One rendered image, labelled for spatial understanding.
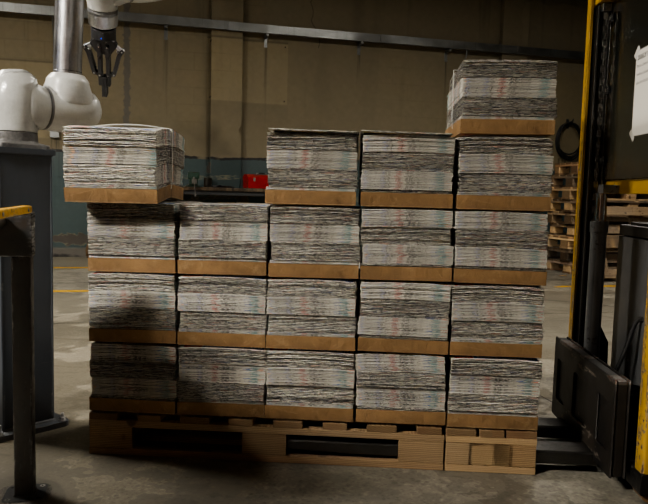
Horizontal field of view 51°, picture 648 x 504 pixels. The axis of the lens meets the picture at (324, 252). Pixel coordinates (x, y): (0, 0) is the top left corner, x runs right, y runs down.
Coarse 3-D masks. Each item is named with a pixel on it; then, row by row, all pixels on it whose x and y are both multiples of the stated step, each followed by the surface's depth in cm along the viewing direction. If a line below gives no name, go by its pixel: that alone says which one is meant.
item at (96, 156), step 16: (80, 128) 205; (96, 128) 202; (112, 128) 201; (128, 128) 203; (144, 128) 207; (160, 128) 211; (64, 144) 202; (80, 144) 202; (96, 144) 202; (112, 144) 204; (128, 144) 202; (144, 144) 202; (160, 144) 206; (64, 160) 204; (80, 160) 204; (96, 160) 204; (112, 160) 204; (128, 160) 204; (144, 160) 204; (160, 160) 208; (64, 176) 205; (80, 176) 205; (96, 176) 205; (112, 176) 205; (128, 176) 205; (144, 176) 205; (160, 176) 210
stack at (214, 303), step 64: (128, 256) 216; (192, 256) 214; (256, 256) 213; (320, 256) 213; (384, 256) 211; (448, 256) 210; (128, 320) 218; (192, 320) 217; (256, 320) 216; (320, 320) 214; (384, 320) 213; (128, 384) 220; (192, 384) 218; (256, 384) 217; (320, 384) 215; (384, 384) 214; (128, 448) 221; (256, 448) 219
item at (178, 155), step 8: (176, 136) 227; (176, 144) 228; (184, 144) 240; (176, 152) 228; (184, 152) 240; (176, 160) 229; (176, 168) 231; (176, 176) 232; (176, 184) 231; (168, 200) 234; (176, 200) 238
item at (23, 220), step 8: (16, 216) 182; (24, 216) 183; (32, 216) 184; (8, 224) 182; (16, 224) 183; (24, 224) 183; (32, 224) 184; (0, 232) 182; (8, 232) 182; (16, 232) 183; (24, 232) 183; (32, 232) 184; (0, 240) 182; (8, 240) 182; (16, 240) 183; (24, 240) 183; (32, 240) 184; (0, 248) 182; (8, 248) 183; (16, 248) 183; (24, 248) 184; (32, 248) 184; (0, 256) 183; (8, 256) 183; (16, 256) 183; (24, 256) 184
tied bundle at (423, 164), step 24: (360, 144) 226; (384, 144) 208; (408, 144) 208; (432, 144) 208; (360, 168) 234; (384, 168) 209; (408, 168) 209; (432, 168) 209; (384, 192) 209; (408, 192) 209; (432, 192) 209
